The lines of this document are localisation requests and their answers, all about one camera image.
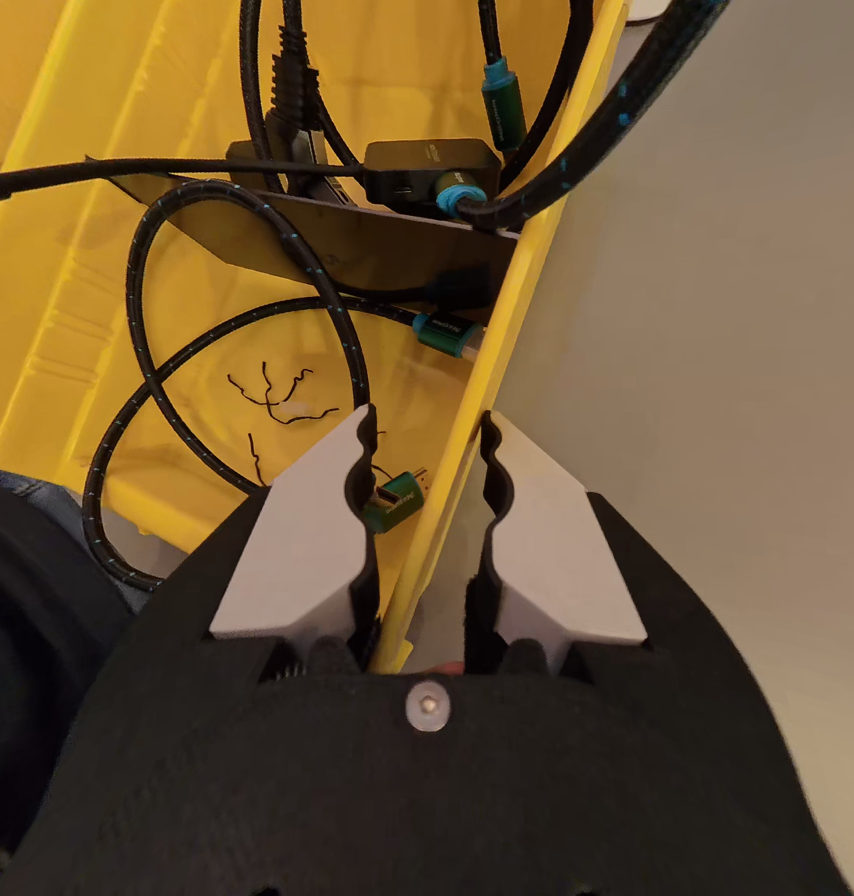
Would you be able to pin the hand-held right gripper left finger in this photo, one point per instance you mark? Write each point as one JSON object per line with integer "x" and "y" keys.
{"x": 294, "y": 560}

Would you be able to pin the yellow plastic bin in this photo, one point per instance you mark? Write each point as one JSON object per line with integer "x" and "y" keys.
{"x": 119, "y": 112}

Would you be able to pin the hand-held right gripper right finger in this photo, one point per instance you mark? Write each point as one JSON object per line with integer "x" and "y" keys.
{"x": 567, "y": 560}

